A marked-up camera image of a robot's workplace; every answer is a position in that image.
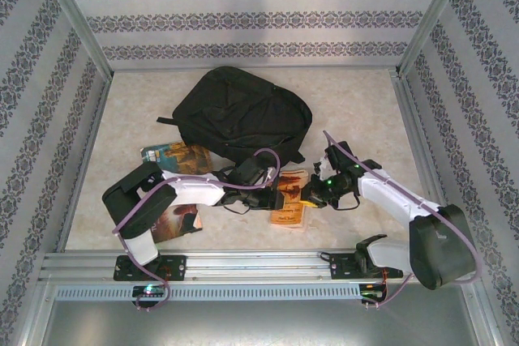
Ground grey metal sheet panel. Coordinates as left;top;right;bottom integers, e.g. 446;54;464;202
24;280;504;346

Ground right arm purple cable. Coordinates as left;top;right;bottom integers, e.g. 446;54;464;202
323;130;483;309

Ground aluminium mounting rail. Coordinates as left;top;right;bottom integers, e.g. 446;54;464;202
38;249;482;282

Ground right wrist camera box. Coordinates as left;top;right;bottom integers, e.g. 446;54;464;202
312;141;352;180

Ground dark brown cover book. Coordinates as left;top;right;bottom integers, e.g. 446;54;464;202
150;203;204;244

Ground slotted grey cable duct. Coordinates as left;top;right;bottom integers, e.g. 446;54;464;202
52;283;388;301

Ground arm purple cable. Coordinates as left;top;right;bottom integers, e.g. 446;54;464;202
112;147;281;311
323;130;483;309

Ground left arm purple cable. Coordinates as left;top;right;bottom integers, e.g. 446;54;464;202
112;147;281;311

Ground teal canyon cover book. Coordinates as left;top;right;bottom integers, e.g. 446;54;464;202
139;141;214;177

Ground orange paperback book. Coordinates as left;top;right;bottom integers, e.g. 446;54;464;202
269;166;312;234

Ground long aluminium wall rail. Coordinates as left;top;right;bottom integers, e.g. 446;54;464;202
109;62;401;75

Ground aluminium frame post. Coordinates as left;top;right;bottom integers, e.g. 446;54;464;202
395;0;474;75
31;0;115;78

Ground black backpack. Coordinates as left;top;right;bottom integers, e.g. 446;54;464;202
157;65;314;165

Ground aluminium table edge rail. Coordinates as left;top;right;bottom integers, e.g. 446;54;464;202
55;74;113;253
389;70;457;248

